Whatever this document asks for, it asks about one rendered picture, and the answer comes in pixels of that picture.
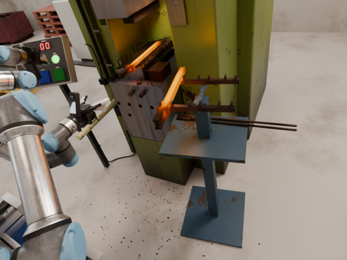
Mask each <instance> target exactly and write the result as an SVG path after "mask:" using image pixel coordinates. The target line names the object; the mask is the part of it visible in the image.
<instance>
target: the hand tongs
mask: <svg viewBox="0 0 347 260"><path fill-rule="evenodd" d="M176 119H177V120H184V121H191V120H193V121H196V120H195V116H193V115H187V114H180V113H179V114H178V116H177V117H176ZM211 119H214V120H225V121H236V122H247V123H258V124H268V125H279V126H290V127H297V125H295V124H283V123H272V122H261V121H249V120H238V119H227V118H216V117H211ZM211 123H219V124H229V125H239V126H249V127H259V128H269V129H279V130H285V131H297V129H294V128H284V127H273V126H263V125H252V124H242V123H231V122H221V121H211Z"/></svg>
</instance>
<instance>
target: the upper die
mask: <svg viewBox="0 0 347 260"><path fill-rule="evenodd" d="M90 1H91V3H92V6H93V9H94V12H95V14H96V17H97V19H98V20H99V19H116V18H128V17H129V16H131V15H133V14H134V13H136V12H137V11H139V10H141V9H143V8H144V7H146V6H147V5H149V4H150V3H152V2H154V1H155V0H90Z"/></svg>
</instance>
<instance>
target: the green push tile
mask: <svg viewBox="0 0 347 260"><path fill-rule="evenodd" d="M52 72H53V76H54V81H55V82H58V81H62V80H66V75H65V71H64V68H59V69H53V70H52Z"/></svg>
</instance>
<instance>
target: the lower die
mask: <svg viewBox="0 0 347 260"><path fill-rule="evenodd" d="M159 40H163V41H162V42H161V43H160V44H159V45H158V46H157V47H155V48H154V49H153V50H152V51H151V52H150V53H149V54H148V55H146V56H145V57H144V58H143V59H142V60H141V61H140V62H139V63H137V64H136V65H135V66H134V70H135V71H132V72H131V73H130V74H128V75H127V76H126V77H125V78H121V79H134V80H138V79H142V80H146V79H147V78H148V77H149V76H147V77H146V76H144V72H145V71H146V68H145V65H144V64H143V63H142V64H141V66H140V63H141V62H144V59H148V56H149V55H151V53H152V52H154V51H155V50H156V49H158V47H159V46H161V44H162V43H165V44H166V46H167V50H168V49H169V48H170V47H173V46H174V44H173V41H172V40H166V39H159ZM159 40H153V41H152V42H148V43H147V44H145V46H143V47H142V49H139V50H138V51H137V52H136V53H135V55H134V54H133V55H132V56H131V58H128V59H127V61H125V62H124V63H123V64H121V65H120V66H119V67H117V68H116V69H115V70H116V72H117V75H118V73H119V72H121V71H122V70H123V69H124V68H125V67H126V65H130V64H131V63H132V62H133V61H134V60H135V59H137V58H138V57H139V56H140V55H141V54H142V53H144V52H145V51H146V50H147V49H148V48H149V47H151V46H152V45H153V44H154V43H156V42H157V41H159ZM162 47H163V49H164V52H166V47H165V45H164V44H163V45H162ZM159 50H160V53H161V55H163V50H162V48H161V47H160V48H159ZM174 51H175V50H174V49H173V51H172V52H171V53H170V54H169V56H170V55H171V54H172V53H173V52H174ZM156 54H157V58H158V59H159V58H160V54H159V51H156ZM169 56H168V57H169ZM152 57H153V59H154V62H156V55H155V54H152ZM168 57H167V58H168ZM167 58H166V59H167ZM166 59H165V60H166ZM148 60H149V61H150V64H151V65H153V60H152V58H151V57H149V59H148ZM165 60H164V61H165ZM164 61H163V62H164ZM144 63H145V64H146V67H147V69H149V62H148V61H147V60H145V62H144ZM118 78H120V75H118Z"/></svg>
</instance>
